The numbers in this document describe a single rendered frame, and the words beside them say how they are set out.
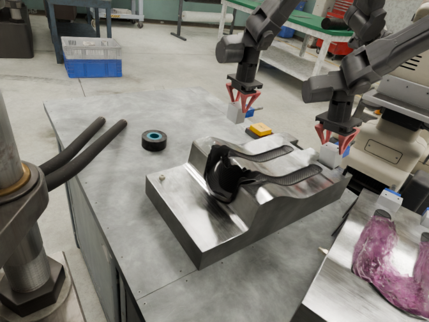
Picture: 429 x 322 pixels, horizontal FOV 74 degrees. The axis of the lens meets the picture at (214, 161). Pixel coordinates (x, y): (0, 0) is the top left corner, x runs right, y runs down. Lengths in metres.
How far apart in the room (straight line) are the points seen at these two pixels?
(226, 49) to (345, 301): 0.62
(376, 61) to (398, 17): 5.98
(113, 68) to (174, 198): 3.22
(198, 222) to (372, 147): 0.80
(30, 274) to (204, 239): 0.29
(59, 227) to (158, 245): 1.22
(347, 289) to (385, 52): 0.46
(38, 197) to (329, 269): 0.47
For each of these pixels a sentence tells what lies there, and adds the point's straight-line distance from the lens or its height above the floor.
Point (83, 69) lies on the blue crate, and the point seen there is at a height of 0.10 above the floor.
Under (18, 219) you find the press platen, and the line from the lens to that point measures 0.41.
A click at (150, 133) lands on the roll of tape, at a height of 0.83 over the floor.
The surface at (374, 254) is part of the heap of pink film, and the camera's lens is 0.66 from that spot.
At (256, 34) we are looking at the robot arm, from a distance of 0.81.
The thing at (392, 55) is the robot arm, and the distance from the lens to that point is 0.70.
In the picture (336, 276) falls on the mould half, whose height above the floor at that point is 0.91.
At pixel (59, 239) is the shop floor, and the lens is 1.77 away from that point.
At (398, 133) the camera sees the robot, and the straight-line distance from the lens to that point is 1.22.
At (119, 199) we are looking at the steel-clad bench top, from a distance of 0.75.
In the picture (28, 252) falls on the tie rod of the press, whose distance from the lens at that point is 0.52.
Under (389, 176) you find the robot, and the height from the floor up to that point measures 0.79.
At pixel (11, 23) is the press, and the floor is 0.39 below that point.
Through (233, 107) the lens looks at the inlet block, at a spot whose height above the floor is 0.95.
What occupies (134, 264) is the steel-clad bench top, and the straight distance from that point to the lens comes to 0.62.
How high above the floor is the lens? 1.31
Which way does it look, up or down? 34 degrees down
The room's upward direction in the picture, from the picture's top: 11 degrees clockwise
